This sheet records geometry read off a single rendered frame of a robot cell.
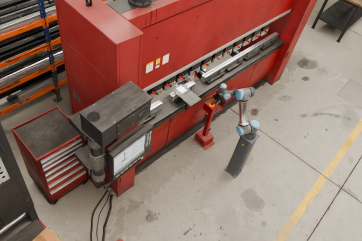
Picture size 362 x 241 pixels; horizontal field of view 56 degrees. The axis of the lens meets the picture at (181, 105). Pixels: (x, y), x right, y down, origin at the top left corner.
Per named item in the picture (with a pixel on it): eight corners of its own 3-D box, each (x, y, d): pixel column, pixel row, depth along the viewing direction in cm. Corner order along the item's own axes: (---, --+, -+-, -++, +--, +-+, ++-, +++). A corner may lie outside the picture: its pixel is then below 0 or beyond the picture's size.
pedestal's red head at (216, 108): (210, 116, 426) (213, 106, 412) (202, 108, 433) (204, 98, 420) (222, 110, 436) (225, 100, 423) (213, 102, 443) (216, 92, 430)
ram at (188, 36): (125, 103, 331) (126, 36, 272) (119, 98, 334) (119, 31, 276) (290, 12, 493) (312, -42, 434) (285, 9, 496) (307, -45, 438)
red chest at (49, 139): (53, 210, 385) (37, 162, 312) (30, 179, 406) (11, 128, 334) (90, 184, 412) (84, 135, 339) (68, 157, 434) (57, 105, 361)
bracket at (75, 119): (85, 141, 259) (85, 136, 254) (68, 122, 270) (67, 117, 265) (127, 117, 281) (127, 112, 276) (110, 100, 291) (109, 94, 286)
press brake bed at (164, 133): (129, 179, 424) (131, 140, 363) (119, 169, 433) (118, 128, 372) (266, 82, 586) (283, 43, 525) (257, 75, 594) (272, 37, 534)
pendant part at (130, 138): (113, 181, 283) (112, 157, 257) (104, 172, 287) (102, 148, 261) (151, 150, 309) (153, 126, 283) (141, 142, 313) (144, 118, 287)
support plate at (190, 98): (190, 106, 387) (190, 106, 386) (175, 93, 398) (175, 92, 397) (201, 99, 397) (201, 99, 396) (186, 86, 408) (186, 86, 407)
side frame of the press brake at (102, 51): (118, 197, 406) (116, 44, 238) (78, 151, 442) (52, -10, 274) (134, 185, 419) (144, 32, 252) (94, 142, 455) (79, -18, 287)
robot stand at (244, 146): (242, 170, 456) (259, 135, 400) (235, 178, 446) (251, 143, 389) (232, 162, 463) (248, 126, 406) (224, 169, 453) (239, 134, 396)
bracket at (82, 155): (90, 175, 295) (89, 170, 290) (74, 156, 305) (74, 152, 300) (126, 151, 317) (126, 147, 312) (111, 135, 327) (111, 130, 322)
